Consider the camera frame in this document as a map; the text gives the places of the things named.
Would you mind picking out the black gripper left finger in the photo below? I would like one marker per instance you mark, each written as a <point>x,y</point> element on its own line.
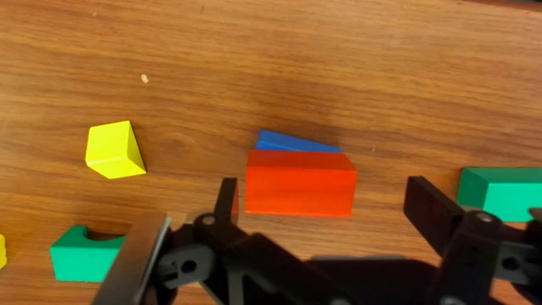
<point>227,201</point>

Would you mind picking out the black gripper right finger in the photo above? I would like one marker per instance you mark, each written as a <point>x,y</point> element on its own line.
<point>433,216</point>

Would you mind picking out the orange rectangular block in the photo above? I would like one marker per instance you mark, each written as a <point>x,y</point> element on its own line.
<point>300,184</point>

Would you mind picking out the large green rectangular block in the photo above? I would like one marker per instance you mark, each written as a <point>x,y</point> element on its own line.
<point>503,192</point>

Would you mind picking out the blue rectangular block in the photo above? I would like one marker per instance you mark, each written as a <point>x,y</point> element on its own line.
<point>276,142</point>

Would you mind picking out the yellow wedge block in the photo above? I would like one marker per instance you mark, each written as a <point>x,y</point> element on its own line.
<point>112,152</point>

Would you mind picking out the green arch block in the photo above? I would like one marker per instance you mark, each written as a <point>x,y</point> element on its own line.
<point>78,258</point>

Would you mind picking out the small yellow cube block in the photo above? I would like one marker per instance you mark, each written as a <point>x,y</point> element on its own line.
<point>2,252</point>

